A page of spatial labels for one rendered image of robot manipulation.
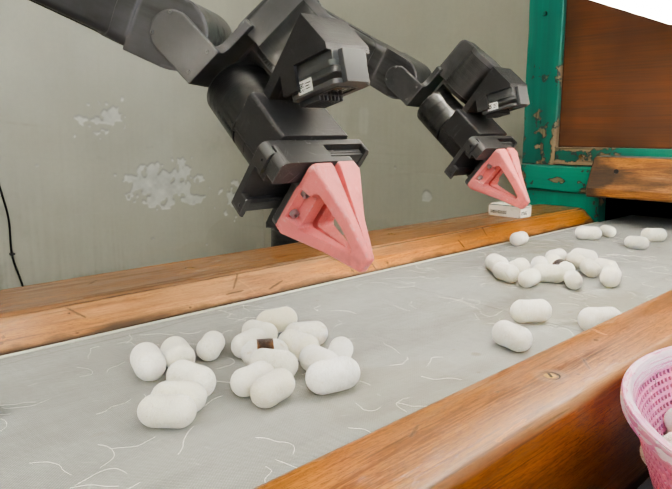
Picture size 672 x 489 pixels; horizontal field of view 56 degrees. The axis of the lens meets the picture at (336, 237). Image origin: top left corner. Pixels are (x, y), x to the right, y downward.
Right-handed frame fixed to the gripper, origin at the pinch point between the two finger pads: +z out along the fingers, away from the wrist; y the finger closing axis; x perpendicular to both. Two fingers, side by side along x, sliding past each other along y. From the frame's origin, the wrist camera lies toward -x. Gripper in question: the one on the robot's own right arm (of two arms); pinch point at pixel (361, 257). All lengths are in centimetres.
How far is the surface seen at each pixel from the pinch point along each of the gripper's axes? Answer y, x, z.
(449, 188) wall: 153, 77, -72
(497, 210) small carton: 59, 20, -17
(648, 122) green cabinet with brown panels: 82, 0, -15
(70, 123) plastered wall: 60, 126, -167
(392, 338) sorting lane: 5.0, 6.6, 3.9
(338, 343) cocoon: -2.6, 4.2, 4.0
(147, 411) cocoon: -17.1, 4.6, 4.1
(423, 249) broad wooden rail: 31.9, 17.6, -10.9
